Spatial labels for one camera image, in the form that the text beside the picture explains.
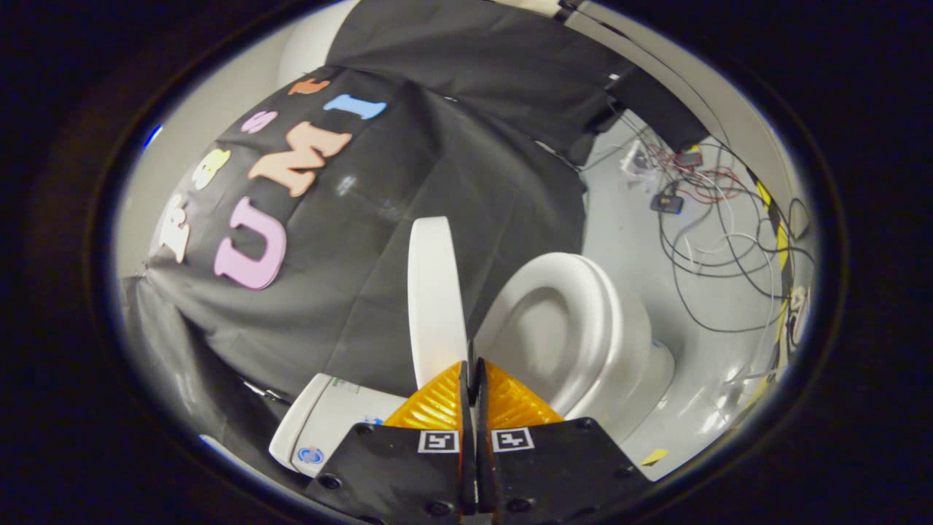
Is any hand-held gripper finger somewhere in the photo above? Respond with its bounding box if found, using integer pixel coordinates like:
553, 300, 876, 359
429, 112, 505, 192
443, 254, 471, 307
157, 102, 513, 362
475, 357, 653, 523
305, 359, 477, 523

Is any white toilet lid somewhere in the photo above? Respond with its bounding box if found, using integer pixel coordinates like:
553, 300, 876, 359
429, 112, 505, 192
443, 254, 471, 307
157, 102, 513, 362
407, 217, 469, 391

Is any white toilet seat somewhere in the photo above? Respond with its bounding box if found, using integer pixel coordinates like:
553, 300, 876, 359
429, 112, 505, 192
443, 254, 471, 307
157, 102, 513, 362
474, 252, 626, 418

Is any black backdrop cloth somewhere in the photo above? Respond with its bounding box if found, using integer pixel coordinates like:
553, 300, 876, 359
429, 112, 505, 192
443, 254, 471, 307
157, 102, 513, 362
120, 0, 711, 467

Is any clear plastic bag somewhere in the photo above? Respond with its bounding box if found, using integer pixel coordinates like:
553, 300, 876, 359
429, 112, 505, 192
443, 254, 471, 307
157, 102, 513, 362
621, 142, 653, 176

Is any yellow black striped tape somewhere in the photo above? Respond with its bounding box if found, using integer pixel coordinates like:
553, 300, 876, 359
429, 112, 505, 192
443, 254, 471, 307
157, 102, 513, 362
754, 179, 810, 409

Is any tangle of floor cables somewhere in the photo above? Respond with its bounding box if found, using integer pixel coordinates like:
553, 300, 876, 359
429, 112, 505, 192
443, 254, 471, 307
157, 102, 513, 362
583, 109, 817, 387

